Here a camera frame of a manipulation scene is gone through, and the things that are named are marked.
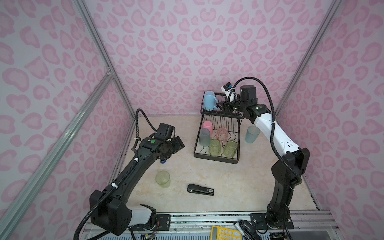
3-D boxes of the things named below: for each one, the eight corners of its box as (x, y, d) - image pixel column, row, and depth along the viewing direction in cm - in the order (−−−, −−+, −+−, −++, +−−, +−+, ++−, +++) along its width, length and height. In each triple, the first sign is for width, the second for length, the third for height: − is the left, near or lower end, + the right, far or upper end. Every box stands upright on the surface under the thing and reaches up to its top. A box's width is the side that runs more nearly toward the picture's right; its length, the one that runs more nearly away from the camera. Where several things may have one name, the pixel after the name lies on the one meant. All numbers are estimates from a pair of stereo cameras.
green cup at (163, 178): (157, 184, 88) (153, 178, 80) (163, 175, 91) (160, 168, 84) (166, 189, 86) (163, 183, 78) (172, 179, 89) (170, 173, 82)
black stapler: (187, 191, 85) (186, 188, 81) (188, 186, 87) (188, 183, 83) (213, 196, 83) (214, 193, 79) (213, 191, 85) (214, 187, 81)
